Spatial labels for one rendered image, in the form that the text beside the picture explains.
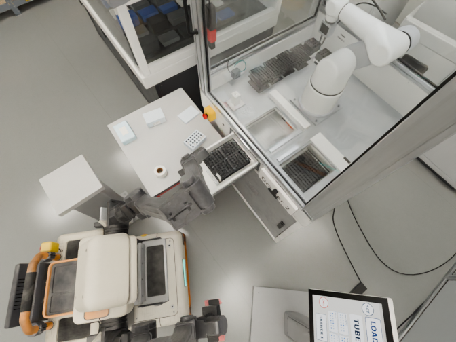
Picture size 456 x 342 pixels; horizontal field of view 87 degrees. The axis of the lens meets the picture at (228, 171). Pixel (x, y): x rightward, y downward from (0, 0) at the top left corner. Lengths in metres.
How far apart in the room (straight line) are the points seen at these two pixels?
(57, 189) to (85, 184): 0.16
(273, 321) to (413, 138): 1.75
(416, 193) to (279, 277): 1.54
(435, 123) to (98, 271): 0.90
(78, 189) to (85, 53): 2.28
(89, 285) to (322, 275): 1.83
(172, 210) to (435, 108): 0.60
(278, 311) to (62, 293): 1.45
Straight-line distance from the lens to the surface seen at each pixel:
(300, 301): 2.19
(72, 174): 1.75
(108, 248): 0.85
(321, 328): 1.22
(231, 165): 1.37
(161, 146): 1.63
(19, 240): 2.76
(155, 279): 1.14
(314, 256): 2.28
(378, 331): 1.12
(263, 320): 2.15
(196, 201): 0.62
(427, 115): 0.64
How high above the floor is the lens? 2.14
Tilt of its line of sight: 66 degrees down
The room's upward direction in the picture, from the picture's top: 3 degrees clockwise
